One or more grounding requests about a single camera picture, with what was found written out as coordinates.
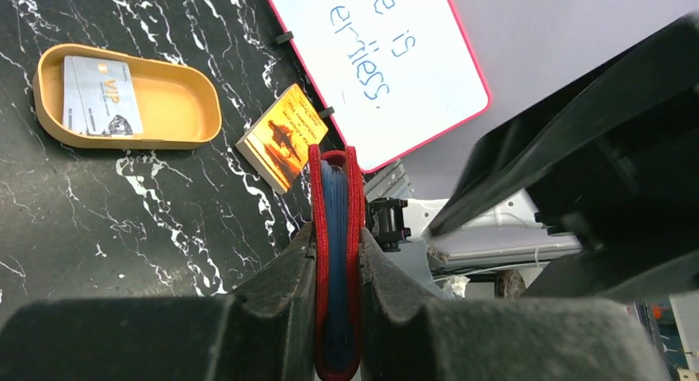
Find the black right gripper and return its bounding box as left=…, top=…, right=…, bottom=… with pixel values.
left=426, top=12, right=698, bottom=302

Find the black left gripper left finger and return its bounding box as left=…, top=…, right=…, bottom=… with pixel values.
left=1, top=225, right=316, bottom=380

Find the yellow oval tray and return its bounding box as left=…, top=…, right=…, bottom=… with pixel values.
left=33, top=43, right=223, bottom=150

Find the orange paperback book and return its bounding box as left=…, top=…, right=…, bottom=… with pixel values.
left=236, top=84, right=328, bottom=194

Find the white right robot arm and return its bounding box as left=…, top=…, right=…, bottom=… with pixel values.
left=370, top=12, right=698, bottom=301

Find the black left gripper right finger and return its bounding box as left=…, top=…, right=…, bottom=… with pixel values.
left=359, top=230, right=669, bottom=380

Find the silver VIP card stack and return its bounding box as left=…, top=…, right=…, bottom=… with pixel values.
left=62, top=55, right=143, bottom=137

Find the red leather card holder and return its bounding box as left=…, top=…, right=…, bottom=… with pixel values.
left=308, top=144, right=365, bottom=380

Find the pink framed whiteboard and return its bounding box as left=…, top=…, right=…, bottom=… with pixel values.
left=268, top=0, right=491, bottom=172

